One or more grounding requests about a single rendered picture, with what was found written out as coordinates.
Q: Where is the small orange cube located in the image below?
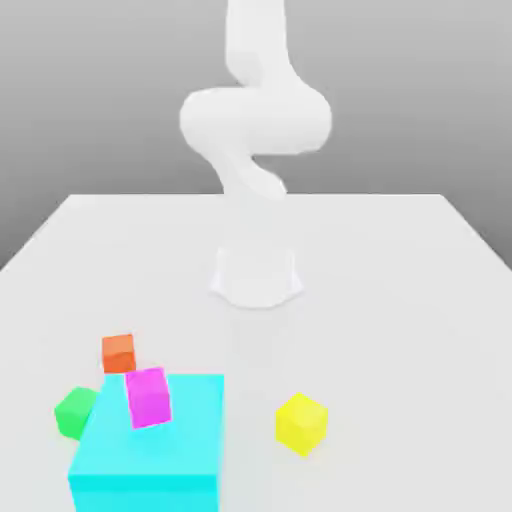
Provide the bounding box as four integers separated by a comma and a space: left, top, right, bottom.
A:
101, 333, 137, 375

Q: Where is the small yellow cube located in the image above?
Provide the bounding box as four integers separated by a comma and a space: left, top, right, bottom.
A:
274, 392, 330, 458

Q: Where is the small magenta cube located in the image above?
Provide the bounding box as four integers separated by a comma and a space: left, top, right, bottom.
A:
124, 366, 173, 430

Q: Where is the small green cube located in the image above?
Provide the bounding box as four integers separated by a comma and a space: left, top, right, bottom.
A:
54, 386, 100, 442

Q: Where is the large cyan box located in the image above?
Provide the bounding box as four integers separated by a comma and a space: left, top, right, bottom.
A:
67, 373, 226, 512

